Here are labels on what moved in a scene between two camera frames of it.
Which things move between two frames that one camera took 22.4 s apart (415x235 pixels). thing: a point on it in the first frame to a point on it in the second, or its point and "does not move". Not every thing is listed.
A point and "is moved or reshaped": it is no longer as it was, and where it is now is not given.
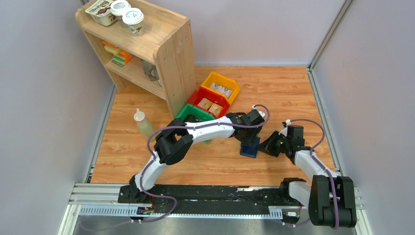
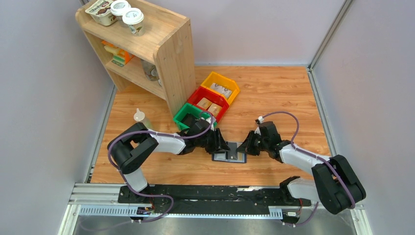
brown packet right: (216, 109) does not move
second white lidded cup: (134, 18) does not move
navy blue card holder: (250, 151) is moved or reshaped
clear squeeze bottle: (144, 124) does not move
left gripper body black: (252, 133) to (208, 142)
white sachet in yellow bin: (221, 90) does not move
